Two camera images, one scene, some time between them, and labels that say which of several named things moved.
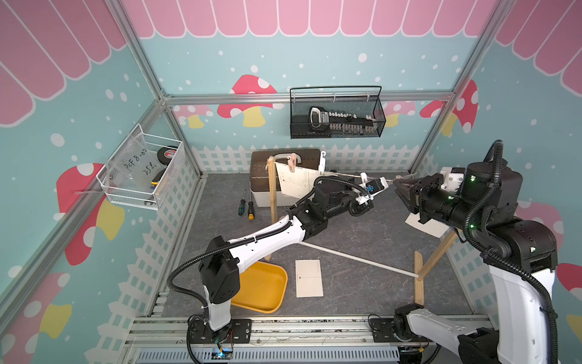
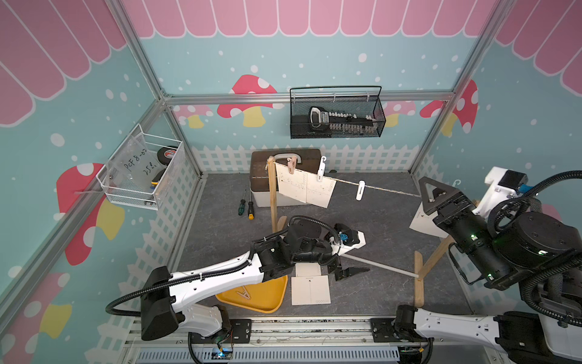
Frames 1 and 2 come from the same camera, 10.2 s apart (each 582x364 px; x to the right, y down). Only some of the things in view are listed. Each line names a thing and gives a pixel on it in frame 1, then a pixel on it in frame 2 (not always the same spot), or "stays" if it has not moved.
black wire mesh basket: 352,111 stays
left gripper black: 361,208 to 335,267
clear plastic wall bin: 136,171 stays
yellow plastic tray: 262,287 stays
